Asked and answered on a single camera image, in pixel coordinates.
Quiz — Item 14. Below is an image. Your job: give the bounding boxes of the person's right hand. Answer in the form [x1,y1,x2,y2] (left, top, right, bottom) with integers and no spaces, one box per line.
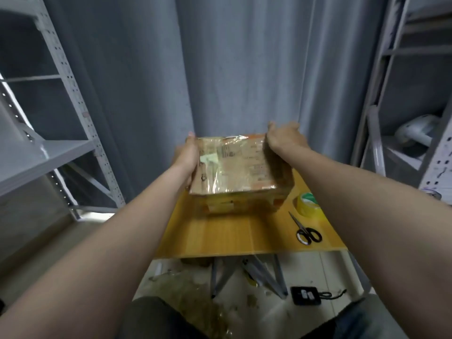
[265,122,312,163]

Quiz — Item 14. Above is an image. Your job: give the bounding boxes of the person's left hand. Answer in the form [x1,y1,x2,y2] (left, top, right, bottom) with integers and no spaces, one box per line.
[172,132,201,182]

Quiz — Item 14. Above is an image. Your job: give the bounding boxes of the large orange print cardboard box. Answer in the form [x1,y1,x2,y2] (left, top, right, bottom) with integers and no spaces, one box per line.
[188,135,296,215]

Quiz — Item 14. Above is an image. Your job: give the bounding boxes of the yellow tape roll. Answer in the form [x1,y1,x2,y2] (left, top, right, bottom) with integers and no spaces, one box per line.
[294,192,327,222]

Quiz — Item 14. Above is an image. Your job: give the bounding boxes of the black-handled scissors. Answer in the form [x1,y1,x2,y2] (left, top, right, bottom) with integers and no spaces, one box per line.
[287,211,323,246]

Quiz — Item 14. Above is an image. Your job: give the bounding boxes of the person's left forearm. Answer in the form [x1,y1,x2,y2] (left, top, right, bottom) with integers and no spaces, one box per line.
[0,164,193,339]

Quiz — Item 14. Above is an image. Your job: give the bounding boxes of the person's right forearm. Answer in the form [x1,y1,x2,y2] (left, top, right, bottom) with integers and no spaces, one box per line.
[281,145,452,339]

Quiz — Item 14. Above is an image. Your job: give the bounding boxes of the tape scraps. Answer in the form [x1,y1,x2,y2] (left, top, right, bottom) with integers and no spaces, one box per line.
[145,268,237,339]

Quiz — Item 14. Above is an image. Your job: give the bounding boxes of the person's right leg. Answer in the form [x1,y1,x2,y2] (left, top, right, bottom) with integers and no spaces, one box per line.
[302,294,411,339]

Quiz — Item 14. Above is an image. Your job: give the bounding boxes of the yellow wooden table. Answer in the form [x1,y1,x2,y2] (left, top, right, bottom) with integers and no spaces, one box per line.
[153,169,348,299]

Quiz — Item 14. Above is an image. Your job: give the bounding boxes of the grey curtain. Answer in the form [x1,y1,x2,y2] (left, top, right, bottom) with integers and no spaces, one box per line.
[0,0,452,209]

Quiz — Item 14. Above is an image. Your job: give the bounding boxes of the grey metal shelf unit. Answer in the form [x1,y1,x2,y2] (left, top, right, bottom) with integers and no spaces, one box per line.
[349,0,452,202]
[0,0,127,222]

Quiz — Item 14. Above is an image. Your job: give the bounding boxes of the black power adapter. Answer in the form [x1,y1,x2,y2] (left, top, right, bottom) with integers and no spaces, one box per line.
[290,285,322,307]

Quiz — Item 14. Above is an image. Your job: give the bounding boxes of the black adapter cable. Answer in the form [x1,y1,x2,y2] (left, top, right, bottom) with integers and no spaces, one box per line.
[319,289,349,301]

